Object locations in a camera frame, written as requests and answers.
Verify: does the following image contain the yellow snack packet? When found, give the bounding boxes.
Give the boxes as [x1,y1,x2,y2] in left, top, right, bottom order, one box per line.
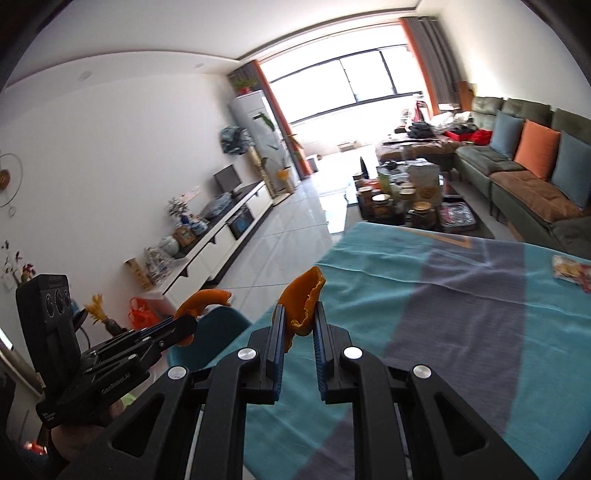
[551,255,589,283]

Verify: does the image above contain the orange plastic bag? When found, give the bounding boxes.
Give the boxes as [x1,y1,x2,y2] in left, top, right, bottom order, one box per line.
[128,296,162,328]

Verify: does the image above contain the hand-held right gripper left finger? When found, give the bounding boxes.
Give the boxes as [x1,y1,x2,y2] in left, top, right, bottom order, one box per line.
[58,305,289,480]

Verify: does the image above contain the round wall clock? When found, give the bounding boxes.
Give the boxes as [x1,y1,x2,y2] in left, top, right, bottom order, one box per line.
[0,150,24,208]

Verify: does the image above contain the orange cushion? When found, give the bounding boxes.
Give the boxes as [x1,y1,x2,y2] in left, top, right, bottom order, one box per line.
[513,119,561,182]

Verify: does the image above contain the cloth covered standing fan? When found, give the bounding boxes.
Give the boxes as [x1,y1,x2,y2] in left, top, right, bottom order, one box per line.
[219,124,273,199]

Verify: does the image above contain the pile of clothes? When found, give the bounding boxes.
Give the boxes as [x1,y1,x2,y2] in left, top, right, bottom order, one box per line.
[402,108,481,141]

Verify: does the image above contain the white and black tv cabinet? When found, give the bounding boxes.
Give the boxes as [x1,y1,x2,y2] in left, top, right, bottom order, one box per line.
[124,180,274,305]

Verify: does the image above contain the person's left hand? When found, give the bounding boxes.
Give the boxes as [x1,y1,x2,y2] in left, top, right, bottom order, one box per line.
[48,399,125,462]

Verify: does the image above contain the black monitor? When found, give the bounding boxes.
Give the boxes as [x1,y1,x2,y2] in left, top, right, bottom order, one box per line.
[213,164,243,195]

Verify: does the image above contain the large window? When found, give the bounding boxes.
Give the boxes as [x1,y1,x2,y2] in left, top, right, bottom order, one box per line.
[261,21,428,125]

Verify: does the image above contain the grey and orange curtain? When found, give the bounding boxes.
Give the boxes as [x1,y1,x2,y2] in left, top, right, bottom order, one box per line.
[399,16,465,118]
[228,59,312,181]

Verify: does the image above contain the blue vase with flowers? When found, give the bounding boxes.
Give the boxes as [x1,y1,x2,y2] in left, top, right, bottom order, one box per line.
[167,196,195,228]

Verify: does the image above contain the tall leafy plant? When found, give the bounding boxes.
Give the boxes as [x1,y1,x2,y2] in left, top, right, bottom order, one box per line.
[252,111,305,195]

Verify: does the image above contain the cluttered coffee table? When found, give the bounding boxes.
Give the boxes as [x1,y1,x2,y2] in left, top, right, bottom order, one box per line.
[346,157,495,241]

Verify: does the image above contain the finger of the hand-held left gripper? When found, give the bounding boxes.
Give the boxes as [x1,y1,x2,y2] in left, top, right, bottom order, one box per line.
[95,315,198,370]
[81,318,178,360]

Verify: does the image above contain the blue cushion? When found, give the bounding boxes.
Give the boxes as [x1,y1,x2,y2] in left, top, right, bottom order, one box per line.
[551,130,591,208]
[489,111,526,160]

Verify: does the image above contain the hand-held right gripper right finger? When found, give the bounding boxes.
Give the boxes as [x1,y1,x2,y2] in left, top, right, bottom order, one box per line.
[313,302,541,480]

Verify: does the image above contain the white standing air conditioner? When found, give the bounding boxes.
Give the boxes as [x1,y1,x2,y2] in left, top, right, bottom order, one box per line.
[228,90,294,195]

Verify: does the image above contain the vase with yellow dried flowers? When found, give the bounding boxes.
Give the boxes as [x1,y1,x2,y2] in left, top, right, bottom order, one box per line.
[85,293,127,337]

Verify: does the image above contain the orange peel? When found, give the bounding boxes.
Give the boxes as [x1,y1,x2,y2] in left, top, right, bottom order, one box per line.
[174,288,232,347]
[272,266,325,354]

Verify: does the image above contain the clear plastic bag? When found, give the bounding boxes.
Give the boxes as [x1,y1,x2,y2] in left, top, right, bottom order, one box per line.
[203,194,232,219]

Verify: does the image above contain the green sofa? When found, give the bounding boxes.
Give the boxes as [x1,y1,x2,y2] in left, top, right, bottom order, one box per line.
[376,95,591,259]

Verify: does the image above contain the beige paper bag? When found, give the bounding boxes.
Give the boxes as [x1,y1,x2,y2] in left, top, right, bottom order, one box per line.
[409,161,441,204]

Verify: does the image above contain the small potted plant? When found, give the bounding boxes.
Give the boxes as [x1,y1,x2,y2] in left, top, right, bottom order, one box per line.
[229,76,259,95]

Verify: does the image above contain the wooden furniture piece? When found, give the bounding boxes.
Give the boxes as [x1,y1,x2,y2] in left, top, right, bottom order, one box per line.
[452,80,478,112]

